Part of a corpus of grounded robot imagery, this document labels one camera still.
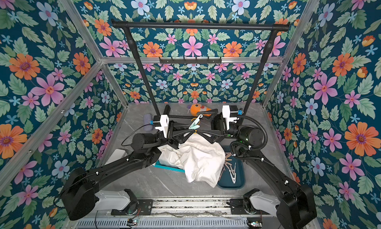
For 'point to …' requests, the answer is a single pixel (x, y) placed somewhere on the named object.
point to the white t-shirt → (201, 159)
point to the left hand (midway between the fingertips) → (192, 131)
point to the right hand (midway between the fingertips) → (202, 121)
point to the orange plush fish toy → (196, 107)
